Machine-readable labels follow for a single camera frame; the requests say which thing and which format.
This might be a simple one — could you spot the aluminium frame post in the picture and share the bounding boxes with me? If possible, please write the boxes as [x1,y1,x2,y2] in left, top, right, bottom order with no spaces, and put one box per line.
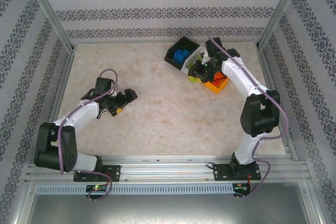
[22,0,77,53]
[256,0,309,50]

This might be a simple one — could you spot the long aluminium base rail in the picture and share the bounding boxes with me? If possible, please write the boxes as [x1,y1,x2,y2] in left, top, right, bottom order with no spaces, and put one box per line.
[25,155,312,184]

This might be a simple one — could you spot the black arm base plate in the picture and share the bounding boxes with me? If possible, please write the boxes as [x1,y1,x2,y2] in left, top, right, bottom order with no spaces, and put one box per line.
[73,165,121,183]
[214,163,262,182]

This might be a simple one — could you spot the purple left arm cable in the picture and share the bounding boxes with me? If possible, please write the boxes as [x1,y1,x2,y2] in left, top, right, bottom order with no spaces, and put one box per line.
[59,68,119,202]

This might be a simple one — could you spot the orange long lego brick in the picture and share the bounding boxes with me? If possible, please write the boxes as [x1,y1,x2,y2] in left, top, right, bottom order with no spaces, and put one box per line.
[211,72,226,86]

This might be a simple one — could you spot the white plastic bin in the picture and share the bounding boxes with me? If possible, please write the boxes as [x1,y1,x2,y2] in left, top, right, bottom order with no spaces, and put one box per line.
[180,45,208,77]

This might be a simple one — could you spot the black plastic bin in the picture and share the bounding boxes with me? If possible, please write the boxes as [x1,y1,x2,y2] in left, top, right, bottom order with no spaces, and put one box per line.
[164,36,201,72]

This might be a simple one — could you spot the orange plastic bin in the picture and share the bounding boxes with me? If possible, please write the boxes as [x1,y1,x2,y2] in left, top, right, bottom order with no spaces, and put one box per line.
[204,72,229,95]

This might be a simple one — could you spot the grey metal shelf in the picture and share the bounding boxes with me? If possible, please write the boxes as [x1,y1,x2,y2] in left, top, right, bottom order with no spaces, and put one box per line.
[15,182,326,224]

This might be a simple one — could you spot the grey slotted cable duct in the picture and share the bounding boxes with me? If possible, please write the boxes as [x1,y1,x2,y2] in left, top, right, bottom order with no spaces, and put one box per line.
[35,184,235,196]

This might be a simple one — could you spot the aluminium side rail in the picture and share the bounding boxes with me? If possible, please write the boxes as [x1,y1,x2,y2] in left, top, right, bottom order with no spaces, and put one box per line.
[256,44,300,162]
[35,45,77,164]

